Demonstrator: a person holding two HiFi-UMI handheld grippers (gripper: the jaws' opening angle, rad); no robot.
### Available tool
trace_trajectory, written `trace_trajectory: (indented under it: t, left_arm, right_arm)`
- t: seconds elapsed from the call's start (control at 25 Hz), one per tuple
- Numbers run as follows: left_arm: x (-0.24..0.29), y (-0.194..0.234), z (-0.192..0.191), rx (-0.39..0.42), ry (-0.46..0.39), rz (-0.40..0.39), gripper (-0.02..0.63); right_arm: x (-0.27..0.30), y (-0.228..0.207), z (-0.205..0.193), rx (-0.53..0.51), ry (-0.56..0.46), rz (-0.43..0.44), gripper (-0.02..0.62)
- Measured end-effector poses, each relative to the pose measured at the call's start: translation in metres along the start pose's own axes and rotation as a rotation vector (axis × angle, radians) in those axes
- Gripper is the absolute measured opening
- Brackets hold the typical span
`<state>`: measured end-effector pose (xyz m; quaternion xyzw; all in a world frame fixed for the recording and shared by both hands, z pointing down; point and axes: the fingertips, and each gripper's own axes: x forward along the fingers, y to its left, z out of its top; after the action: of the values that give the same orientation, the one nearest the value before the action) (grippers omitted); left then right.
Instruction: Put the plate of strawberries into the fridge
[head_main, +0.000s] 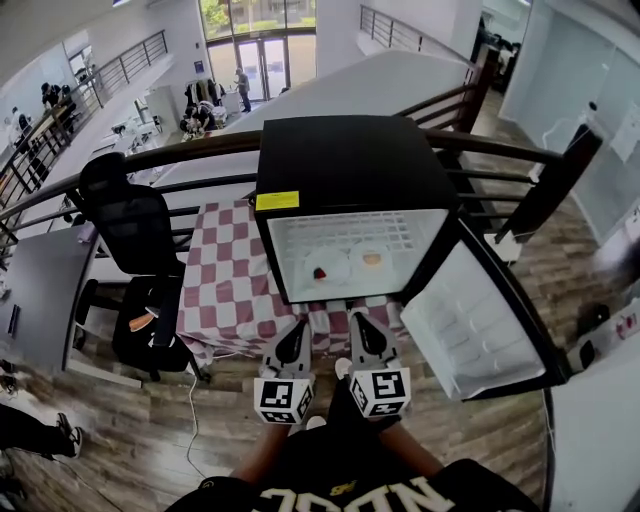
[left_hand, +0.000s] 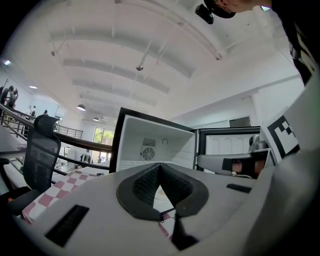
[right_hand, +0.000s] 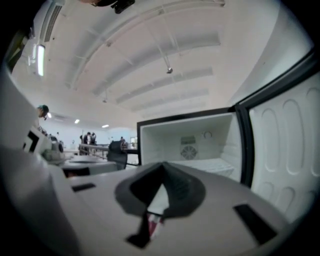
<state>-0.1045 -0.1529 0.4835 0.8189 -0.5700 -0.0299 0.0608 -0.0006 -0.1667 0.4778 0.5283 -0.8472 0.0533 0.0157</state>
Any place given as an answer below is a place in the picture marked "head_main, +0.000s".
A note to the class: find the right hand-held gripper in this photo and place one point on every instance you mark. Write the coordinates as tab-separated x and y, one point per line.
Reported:
382	392

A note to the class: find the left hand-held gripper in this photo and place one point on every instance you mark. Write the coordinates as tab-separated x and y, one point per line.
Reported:
282	395

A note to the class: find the small red and black object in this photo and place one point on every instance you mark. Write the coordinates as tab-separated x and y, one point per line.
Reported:
319	273

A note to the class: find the white plate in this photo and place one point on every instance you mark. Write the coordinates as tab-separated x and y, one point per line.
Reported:
357	267
332	262

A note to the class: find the white mini fridge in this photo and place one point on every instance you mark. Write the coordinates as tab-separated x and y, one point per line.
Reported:
350	160

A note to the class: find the person's right forearm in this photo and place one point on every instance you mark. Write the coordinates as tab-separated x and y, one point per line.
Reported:
410	450

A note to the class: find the person's left forearm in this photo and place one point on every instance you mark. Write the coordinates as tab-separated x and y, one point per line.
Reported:
262	455

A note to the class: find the person's right white shoe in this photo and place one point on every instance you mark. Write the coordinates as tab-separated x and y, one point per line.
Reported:
343	368

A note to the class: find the person's white shoe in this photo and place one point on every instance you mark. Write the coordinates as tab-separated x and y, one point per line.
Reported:
343	368
315	422

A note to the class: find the person's left white shoe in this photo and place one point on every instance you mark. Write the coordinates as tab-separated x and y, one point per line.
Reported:
315	422

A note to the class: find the person's black trousers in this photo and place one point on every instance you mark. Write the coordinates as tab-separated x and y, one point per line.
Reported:
345	415

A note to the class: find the round orange food item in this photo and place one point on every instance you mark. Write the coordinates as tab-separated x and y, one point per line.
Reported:
371	258

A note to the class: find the red white checkered tablecloth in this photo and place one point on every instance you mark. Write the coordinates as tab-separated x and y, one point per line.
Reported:
225	280

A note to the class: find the person's black printed shirt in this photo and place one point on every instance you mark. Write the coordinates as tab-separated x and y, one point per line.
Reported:
350	472

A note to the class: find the orange and white object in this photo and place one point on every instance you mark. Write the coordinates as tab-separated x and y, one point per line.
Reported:
142	320

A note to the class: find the white power strip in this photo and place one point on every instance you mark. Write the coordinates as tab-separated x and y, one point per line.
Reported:
505	246

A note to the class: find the black mesh office chair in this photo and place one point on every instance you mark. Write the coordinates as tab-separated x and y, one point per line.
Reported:
130	220

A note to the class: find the dark brown wooden railing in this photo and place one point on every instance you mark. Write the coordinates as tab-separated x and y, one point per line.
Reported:
200	145

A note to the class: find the white side table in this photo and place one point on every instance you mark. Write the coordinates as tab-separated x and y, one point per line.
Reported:
595	440

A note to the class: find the grey desk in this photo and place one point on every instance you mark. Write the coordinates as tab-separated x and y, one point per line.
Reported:
45	290

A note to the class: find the clothes rack with garments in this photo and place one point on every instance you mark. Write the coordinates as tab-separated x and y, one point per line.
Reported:
200	92

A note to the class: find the black flat device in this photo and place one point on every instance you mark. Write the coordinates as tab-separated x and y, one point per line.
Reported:
13	320

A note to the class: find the glass entrance door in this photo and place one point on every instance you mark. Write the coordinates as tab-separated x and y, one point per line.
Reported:
262	65

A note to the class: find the grey metal railing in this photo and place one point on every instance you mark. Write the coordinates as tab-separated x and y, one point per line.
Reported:
125	62
400	32

